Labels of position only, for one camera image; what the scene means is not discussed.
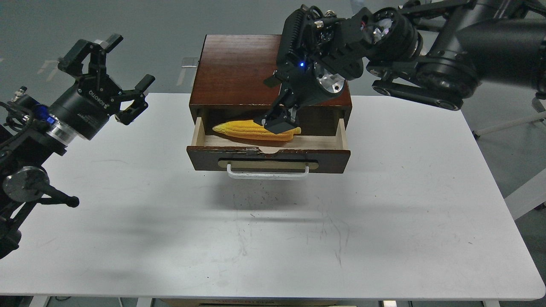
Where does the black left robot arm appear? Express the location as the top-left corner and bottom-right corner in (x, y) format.
(0, 34), (155, 257)

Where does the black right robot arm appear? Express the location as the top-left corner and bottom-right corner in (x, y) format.
(254, 0), (546, 134)

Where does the dark wooden cabinet box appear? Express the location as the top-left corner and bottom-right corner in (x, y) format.
(189, 35), (353, 128)

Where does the wooden drawer with white handle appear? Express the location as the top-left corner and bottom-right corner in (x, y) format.
(186, 117), (351, 178)

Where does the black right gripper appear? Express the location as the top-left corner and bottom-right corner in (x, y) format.
(254, 60), (346, 134)

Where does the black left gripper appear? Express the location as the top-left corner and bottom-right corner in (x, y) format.
(49, 34), (156, 140)

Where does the yellow corn cob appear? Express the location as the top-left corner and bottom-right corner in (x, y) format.
(212, 120), (302, 142)

